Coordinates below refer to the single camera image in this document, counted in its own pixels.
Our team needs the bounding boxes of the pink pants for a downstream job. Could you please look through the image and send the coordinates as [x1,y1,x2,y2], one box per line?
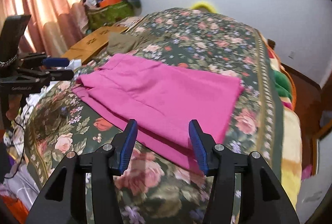
[73,54,243,173]

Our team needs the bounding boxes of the floral bed cover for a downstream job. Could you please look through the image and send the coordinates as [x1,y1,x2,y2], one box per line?
[25,8,284,223]

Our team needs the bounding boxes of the olive green garment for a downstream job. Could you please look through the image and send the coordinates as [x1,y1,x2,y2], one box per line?
[106,32,170,55]

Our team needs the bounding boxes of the green storage bag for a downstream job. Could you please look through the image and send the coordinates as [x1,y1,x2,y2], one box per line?
[87,1,134,31]

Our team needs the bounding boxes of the pink striped curtain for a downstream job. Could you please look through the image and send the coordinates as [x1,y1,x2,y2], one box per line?
[0,0,95,59]

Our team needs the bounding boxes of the orange box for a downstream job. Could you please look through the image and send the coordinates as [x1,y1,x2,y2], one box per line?
[99,0,122,8]

